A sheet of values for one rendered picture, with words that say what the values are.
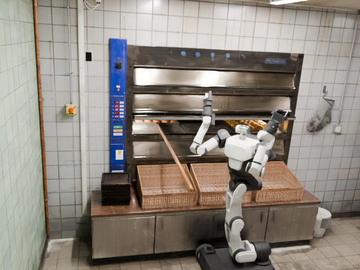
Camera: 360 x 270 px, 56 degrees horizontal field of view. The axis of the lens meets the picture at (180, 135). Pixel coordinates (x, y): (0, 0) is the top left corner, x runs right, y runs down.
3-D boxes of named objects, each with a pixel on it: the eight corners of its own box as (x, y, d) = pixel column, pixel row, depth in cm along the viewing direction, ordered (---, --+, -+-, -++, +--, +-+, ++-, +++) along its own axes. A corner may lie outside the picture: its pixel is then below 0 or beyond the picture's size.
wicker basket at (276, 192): (236, 184, 401) (239, 162, 393) (279, 181, 415) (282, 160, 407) (255, 203, 356) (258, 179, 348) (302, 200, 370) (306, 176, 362)
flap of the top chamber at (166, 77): (134, 85, 343) (133, 66, 344) (293, 89, 385) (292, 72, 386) (134, 85, 339) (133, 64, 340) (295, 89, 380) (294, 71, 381)
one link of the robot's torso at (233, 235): (241, 249, 336) (237, 207, 321) (249, 262, 317) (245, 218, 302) (226, 254, 333) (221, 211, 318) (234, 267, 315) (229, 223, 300)
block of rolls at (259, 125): (219, 118, 457) (220, 114, 455) (253, 118, 468) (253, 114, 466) (237, 130, 400) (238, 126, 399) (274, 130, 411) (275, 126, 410)
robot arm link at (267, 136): (267, 126, 250) (259, 139, 252) (279, 132, 253) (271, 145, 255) (261, 121, 260) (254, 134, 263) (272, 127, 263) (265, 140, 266)
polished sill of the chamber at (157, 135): (131, 137, 365) (131, 133, 364) (283, 135, 407) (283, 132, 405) (132, 139, 359) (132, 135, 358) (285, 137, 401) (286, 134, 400)
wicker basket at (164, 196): (135, 188, 374) (135, 164, 366) (185, 185, 388) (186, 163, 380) (141, 210, 329) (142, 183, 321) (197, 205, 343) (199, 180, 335)
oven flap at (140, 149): (132, 158, 365) (132, 139, 366) (283, 154, 406) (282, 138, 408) (132, 158, 360) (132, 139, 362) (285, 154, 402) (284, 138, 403)
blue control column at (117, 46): (105, 171, 563) (105, 35, 503) (115, 170, 566) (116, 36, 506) (110, 237, 383) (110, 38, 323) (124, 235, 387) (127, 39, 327)
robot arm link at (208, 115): (202, 112, 302) (201, 125, 300) (202, 110, 291) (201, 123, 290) (215, 113, 300) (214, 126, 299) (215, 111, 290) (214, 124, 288)
